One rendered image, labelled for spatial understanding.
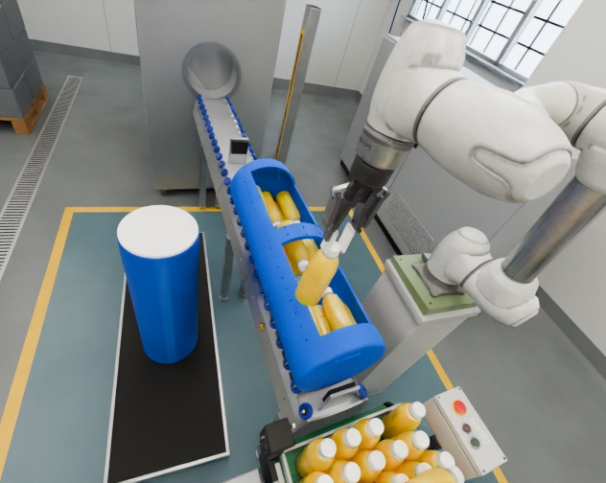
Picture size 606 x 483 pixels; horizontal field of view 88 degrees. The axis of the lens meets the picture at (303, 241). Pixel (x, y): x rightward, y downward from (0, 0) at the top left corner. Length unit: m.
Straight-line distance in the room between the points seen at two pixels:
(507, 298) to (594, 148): 0.52
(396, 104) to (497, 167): 0.17
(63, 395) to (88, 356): 0.21
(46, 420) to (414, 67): 2.09
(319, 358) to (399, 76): 0.65
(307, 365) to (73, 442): 1.44
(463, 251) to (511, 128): 0.90
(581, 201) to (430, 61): 0.63
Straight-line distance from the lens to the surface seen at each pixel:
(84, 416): 2.10
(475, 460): 1.08
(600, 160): 0.96
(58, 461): 2.07
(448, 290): 1.42
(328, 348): 0.85
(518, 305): 1.27
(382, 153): 0.55
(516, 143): 0.42
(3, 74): 3.82
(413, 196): 2.91
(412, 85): 0.50
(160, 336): 1.67
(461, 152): 0.44
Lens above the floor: 1.94
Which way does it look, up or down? 43 degrees down
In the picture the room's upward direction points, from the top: 19 degrees clockwise
